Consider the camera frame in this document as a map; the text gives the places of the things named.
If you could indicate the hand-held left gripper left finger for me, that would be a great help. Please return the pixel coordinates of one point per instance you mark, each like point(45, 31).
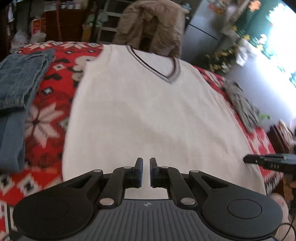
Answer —
point(140, 173)

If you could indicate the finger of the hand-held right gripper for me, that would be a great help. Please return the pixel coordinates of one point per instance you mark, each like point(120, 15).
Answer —
point(253, 160)

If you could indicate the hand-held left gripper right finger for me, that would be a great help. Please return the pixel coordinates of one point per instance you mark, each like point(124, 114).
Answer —
point(152, 173)

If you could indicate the cream knit sweater vest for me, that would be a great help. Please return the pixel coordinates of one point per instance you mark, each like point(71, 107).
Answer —
point(150, 111)

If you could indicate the person's right hand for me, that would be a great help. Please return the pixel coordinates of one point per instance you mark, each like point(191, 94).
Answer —
point(287, 191)

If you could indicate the green plant sprig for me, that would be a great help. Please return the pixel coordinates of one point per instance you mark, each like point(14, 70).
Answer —
point(264, 116)

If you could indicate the grey garment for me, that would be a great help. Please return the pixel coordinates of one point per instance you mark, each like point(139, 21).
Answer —
point(242, 104)

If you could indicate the small Christmas tree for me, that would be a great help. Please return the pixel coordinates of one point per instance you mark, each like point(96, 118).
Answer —
point(222, 60)

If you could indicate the white cloth bow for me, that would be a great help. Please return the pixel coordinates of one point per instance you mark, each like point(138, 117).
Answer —
point(245, 53)

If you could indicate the red patterned blanket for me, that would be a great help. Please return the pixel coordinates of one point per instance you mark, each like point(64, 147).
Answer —
point(46, 97)

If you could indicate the silver refrigerator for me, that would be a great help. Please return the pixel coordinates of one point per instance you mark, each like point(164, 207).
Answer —
point(201, 39)

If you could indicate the green Christmas curtain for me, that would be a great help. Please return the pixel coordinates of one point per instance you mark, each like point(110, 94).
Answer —
point(254, 20)

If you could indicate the beige jacket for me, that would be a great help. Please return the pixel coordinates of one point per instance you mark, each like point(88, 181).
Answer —
point(148, 25)

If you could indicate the blue jeans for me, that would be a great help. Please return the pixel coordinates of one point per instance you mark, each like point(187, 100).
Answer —
point(18, 76)

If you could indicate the dark wooden dresser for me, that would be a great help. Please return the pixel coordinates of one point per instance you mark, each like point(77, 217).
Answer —
point(71, 25)

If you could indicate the white cloth bag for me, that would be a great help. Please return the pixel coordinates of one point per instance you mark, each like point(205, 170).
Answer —
point(38, 38)

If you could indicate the red white carton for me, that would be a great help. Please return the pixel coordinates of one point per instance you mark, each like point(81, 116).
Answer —
point(38, 25)

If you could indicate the white plastic bag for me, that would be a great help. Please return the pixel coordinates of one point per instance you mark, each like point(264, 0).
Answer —
point(19, 38)

